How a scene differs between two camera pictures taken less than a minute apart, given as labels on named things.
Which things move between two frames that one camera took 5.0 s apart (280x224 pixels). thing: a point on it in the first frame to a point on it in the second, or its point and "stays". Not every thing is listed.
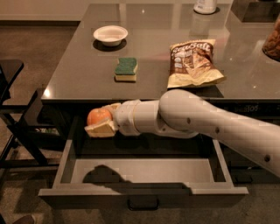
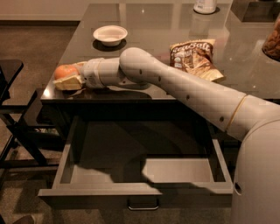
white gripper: (124, 117) to (90, 73)
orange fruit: (98, 115) to (65, 71)
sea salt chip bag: (193, 64) stays
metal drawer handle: (143, 204) stays
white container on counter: (205, 6) stays
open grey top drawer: (130, 173) stays
